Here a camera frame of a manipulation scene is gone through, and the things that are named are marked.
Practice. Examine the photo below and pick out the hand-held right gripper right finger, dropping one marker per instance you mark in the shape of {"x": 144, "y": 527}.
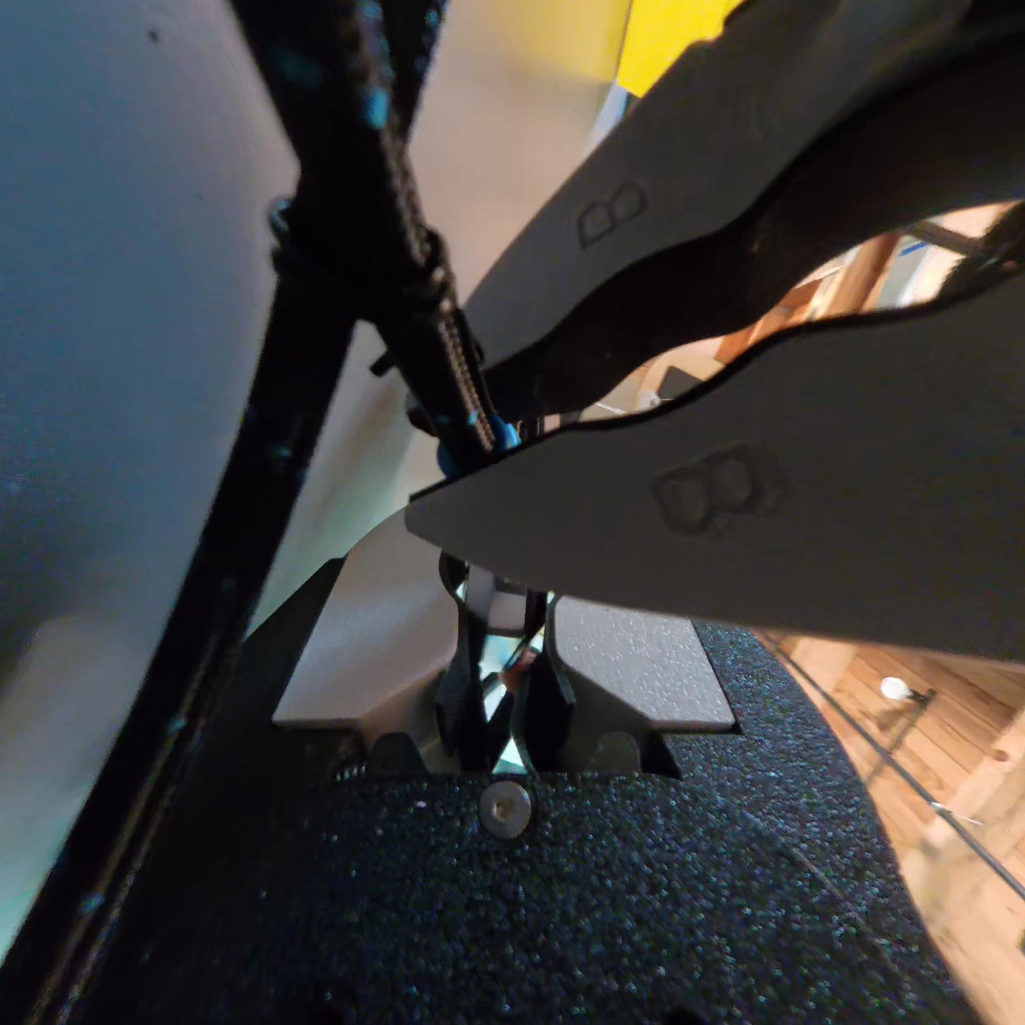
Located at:
{"x": 640, "y": 665}

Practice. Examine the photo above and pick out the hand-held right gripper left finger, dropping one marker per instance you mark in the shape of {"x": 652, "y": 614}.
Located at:
{"x": 360, "y": 640}

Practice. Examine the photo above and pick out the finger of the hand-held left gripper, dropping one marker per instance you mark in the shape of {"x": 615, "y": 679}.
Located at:
{"x": 681, "y": 160}
{"x": 721, "y": 544}

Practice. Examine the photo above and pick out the white track lamp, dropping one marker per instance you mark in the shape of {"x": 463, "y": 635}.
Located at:
{"x": 893, "y": 687}

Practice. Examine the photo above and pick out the yellow plastic bin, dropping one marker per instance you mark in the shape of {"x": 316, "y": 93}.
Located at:
{"x": 665, "y": 40}

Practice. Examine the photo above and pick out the grey desk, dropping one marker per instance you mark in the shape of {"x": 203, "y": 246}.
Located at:
{"x": 120, "y": 320}

